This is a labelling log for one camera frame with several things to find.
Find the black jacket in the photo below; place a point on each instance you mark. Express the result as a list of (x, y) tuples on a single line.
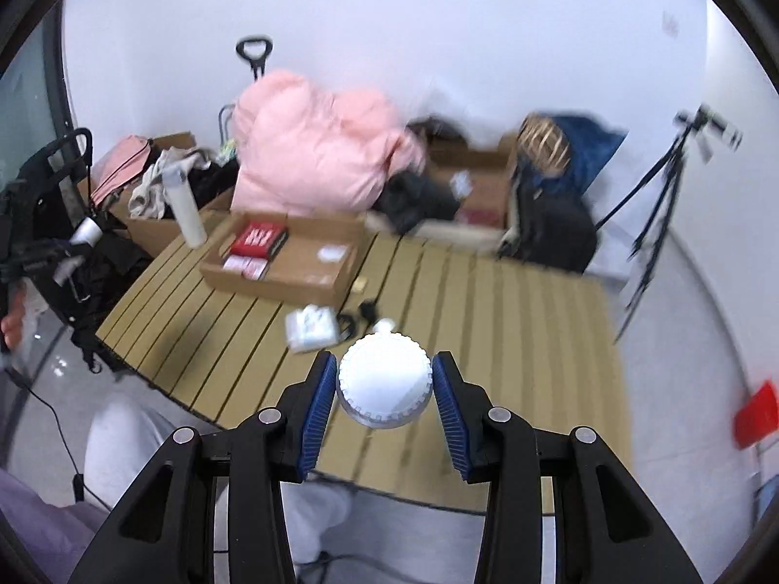
[(417, 201)]

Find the beige clothes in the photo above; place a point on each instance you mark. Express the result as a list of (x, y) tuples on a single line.
[(161, 185)]

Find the camera on tripod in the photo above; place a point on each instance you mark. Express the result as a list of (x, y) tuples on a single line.
[(709, 125)]

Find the white plastic packet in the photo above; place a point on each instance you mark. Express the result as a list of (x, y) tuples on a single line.
[(311, 325)]

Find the black stroller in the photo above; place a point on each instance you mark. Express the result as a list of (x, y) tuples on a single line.
[(45, 188)]

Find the blue fabric bag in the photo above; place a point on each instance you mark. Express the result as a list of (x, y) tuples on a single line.
[(587, 146)]

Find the white cylindrical bottle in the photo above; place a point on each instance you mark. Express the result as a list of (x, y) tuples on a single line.
[(86, 232)]

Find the person's left hand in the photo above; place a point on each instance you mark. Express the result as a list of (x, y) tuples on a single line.
[(13, 319)]

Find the person's right leg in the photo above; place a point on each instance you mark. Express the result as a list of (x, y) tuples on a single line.
[(316, 517)]

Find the wicker ball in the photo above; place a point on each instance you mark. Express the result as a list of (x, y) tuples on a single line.
[(545, 140)]

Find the person's left leg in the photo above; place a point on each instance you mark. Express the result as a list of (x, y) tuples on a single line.
[(118, 447)]

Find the black suitcase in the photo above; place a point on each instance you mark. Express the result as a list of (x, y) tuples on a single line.
[(554, 228)]

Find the red flat box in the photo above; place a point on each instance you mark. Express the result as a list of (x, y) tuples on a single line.
[(258, 240)]

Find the pink backpack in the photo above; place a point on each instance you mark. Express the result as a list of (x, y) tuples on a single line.
[(122, 167)]

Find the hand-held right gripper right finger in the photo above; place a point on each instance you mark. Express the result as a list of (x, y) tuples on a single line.
[(447, 420)]

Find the pink duvet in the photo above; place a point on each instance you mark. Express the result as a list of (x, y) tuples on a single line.
[(316, 146)]

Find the red container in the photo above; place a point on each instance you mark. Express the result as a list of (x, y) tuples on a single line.
[(758, 415)]

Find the large cardboard box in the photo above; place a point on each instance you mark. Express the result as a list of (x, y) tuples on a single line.
[(152, 228)]

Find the open cardboard box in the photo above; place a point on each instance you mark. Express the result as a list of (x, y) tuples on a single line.
[(471, 194)]

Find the glass door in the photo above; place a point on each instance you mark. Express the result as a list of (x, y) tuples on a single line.
[(27, 115)]

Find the white thermos bottle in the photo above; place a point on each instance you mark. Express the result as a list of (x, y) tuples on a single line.
[(185, 207)]

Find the person's leg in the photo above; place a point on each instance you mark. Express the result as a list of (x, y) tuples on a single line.
[(118, 447), (316, 517)]

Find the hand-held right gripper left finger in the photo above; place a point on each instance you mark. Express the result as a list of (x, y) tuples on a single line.
[(319, 417)]

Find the black tripod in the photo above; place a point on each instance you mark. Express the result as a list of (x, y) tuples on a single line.
[(654, 213)]

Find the person in grey pants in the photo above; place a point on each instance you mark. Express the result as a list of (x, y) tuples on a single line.
[(39, 526)]

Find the white and red packets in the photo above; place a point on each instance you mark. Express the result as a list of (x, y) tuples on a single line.
[(244, 266)]

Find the shallow cardboard tray box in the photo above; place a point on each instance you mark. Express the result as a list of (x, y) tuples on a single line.
[(304, 267)]

